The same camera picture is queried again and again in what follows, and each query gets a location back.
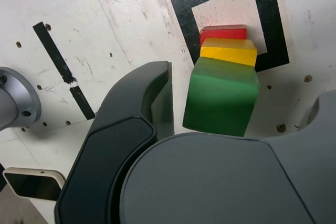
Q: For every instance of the red cube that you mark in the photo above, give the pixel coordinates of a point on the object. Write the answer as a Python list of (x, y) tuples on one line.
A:
[(223, 33)]

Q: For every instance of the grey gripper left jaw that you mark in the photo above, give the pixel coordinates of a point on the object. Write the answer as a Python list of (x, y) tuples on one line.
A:
[(105, 155)]

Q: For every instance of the black tape square outline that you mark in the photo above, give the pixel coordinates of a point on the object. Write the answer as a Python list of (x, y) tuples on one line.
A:
[(183, 14)]

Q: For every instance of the green cube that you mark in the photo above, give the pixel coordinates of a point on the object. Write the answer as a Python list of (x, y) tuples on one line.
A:
[(220, 98)]

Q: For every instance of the black tape strip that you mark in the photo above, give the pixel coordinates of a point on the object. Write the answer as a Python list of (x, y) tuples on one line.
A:
[(51, 43)]

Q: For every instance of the yellow cube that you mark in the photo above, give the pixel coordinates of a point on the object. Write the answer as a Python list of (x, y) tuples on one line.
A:
[(228, 52)]

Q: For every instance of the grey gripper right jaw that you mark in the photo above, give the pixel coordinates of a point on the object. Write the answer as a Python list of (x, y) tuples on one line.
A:
[(210, 182)]

